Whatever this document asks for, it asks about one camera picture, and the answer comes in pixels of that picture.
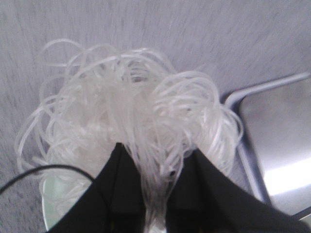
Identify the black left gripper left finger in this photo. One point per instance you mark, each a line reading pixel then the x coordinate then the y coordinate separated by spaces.
pixel 113 202

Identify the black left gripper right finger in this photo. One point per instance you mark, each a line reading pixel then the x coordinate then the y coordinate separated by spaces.
pixel 204 200

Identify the translucent white vermicelli bundle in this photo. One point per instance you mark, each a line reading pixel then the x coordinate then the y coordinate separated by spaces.
pixel 134 97

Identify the light green round plate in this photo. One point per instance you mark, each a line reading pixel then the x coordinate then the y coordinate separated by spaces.
pixel 59 194

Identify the silver black kitchen scale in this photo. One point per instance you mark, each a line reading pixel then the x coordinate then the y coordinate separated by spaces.
pixel 275 150

